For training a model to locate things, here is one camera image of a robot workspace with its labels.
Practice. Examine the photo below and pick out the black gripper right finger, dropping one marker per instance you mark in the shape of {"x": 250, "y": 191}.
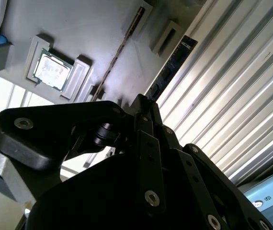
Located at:
{"x": 191, "y": 170}

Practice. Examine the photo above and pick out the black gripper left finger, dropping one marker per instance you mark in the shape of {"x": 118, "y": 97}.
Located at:
{"x": 43, "y": 134}

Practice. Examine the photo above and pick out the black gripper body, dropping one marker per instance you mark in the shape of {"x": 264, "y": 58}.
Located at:
{"x": 91, "y": 203}

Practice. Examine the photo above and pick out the blue RAM stick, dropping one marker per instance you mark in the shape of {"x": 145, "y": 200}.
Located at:
{"x": 178, "y": 60}

